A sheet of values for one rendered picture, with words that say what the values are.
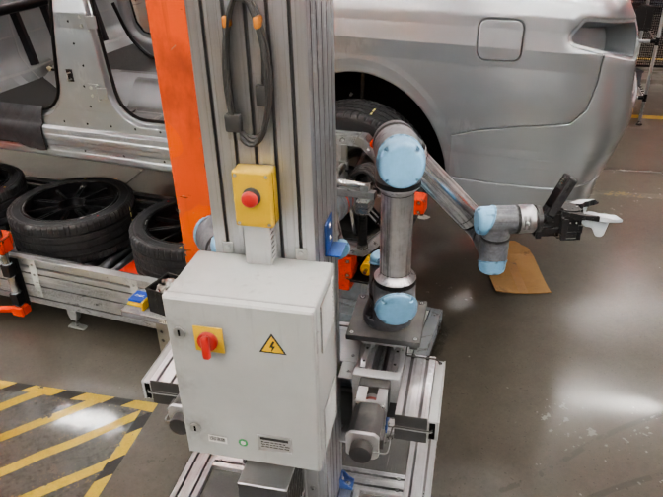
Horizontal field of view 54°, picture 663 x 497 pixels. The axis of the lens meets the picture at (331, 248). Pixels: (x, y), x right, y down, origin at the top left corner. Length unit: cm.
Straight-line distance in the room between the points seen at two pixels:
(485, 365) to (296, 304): 192
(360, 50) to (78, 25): 139
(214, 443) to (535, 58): 176
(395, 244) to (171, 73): 117
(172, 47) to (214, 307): 127
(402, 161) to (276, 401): 63
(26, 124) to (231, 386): 255
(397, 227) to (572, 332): 196
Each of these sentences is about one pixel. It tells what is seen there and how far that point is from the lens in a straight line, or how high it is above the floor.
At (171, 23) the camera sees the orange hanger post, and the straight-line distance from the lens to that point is 244.
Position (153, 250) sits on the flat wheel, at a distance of 318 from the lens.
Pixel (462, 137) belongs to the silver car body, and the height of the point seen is 108.
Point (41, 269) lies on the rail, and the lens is 355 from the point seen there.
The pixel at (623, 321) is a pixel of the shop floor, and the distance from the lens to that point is 366.
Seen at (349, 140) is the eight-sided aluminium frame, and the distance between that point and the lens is 259.
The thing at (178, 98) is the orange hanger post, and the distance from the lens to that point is 251.
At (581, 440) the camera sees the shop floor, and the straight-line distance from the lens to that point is 293.
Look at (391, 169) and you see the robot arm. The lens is 156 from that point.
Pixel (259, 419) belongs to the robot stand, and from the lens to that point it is 158.
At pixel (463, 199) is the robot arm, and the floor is 123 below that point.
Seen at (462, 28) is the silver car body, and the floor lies 150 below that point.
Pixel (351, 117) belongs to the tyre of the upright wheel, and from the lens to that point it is 265.
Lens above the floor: 201
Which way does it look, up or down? 30 degrees down
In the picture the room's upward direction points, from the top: 1 degrees counter-clockwise
